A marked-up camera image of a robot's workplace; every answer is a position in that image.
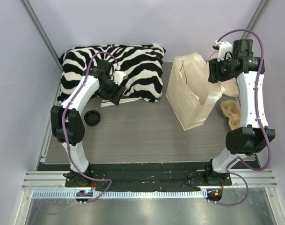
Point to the zebra print cushion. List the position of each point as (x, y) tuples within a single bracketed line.
[(142, 63)]

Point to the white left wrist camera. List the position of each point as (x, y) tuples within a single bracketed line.
[(119, 76)]

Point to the white paper straw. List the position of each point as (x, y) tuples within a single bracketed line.
[(106, 103)]

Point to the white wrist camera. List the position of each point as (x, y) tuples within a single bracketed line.
[(119, 76), (224, 49)]

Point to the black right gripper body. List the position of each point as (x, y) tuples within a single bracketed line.
[(215, 70)]

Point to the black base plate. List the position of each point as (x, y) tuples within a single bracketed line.
[(149, 177)]

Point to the beige cloth drawstring pouch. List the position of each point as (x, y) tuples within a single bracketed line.
[(231, 88)]

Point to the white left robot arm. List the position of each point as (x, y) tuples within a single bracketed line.
[(66, 122)]

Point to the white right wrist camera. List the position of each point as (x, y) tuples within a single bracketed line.
[(224, 49)]

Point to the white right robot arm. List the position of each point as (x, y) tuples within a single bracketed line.
[(253, 134)]

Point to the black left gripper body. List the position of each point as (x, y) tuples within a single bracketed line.
[(113, 93)]

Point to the cream paper bag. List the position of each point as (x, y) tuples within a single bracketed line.
[(189, 93)]

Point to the black lid stack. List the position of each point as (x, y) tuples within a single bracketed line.
[(92, 118)]

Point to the white slotted cable duct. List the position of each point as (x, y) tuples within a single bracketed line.
[(83, 194)]

